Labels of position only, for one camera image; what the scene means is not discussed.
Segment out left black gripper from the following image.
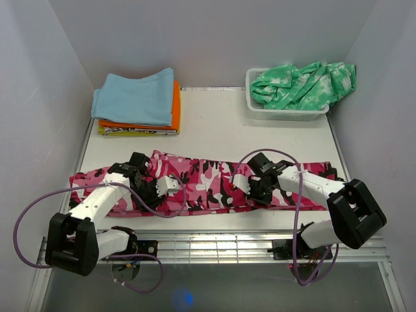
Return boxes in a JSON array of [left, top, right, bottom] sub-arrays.
[[131, 177, 166, 213]]

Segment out pink camouflage trousers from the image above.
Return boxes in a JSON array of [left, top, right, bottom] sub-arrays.
[[69, 150, 344, 218]]

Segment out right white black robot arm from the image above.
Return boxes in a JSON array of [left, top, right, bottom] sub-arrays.
[[233, 153, 387, 258]]

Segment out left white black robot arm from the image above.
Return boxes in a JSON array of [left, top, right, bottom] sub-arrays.
[[45, 152, 178, 276]]

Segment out orange folded trousers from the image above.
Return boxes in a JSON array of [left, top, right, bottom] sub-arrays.
[[98, 81, 181, 131]]

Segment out yellow patterned folded trousers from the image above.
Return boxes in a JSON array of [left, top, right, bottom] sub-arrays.
[[98, 125, 180, 137]]

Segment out light blue folded trousers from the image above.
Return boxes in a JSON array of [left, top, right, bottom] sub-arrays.
[[91, 68, 174, 126]]

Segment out green tie-dye trousers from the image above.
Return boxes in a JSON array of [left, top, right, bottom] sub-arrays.
[[249, 62, 357, 111]]

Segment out white plastic basket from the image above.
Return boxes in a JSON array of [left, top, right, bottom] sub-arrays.
[[245, 68, 330, 122]]

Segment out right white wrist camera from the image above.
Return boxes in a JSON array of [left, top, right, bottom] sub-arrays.
[[229, 174, 250, 194]]

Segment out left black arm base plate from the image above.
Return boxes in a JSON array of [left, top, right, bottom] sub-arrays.
[[131, 240, 159, 262]]

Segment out aluminium frame rail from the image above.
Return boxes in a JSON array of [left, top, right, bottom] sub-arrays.
[[27, 232, 406, 311]]

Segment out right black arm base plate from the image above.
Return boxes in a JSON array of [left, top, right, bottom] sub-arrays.
[[267, 239, 327, 261]]

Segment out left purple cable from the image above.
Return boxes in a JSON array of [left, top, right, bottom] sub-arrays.
[[12, 174, 189, 293]]

